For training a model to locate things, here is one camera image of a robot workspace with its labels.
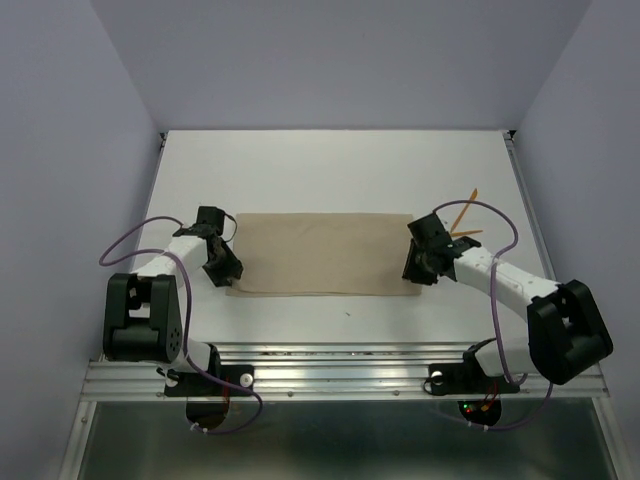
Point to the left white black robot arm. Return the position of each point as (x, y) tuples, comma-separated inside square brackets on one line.
[(147, 311)]

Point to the beige cloth napkin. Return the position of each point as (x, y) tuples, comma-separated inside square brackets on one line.
[(322, 254)]

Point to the left aluminium frame post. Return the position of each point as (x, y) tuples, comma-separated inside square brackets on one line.
[(77, 442)]

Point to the aluminium mounting rail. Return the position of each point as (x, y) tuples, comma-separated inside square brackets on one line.
[(295, 372)]

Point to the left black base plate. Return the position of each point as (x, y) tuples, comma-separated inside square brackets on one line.
[(185, 384)]

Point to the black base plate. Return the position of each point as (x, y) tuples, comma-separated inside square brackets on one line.
[(185, 384), (463, 379)]

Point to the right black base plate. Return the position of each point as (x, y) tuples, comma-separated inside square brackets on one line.
[(463, 379)]

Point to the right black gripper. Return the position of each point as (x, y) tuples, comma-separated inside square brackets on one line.
[(410, 270)]

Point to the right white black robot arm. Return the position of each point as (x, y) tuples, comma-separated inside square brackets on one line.
[(566, 334)]

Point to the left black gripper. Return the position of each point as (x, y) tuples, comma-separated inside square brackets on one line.
[(233, 266)]

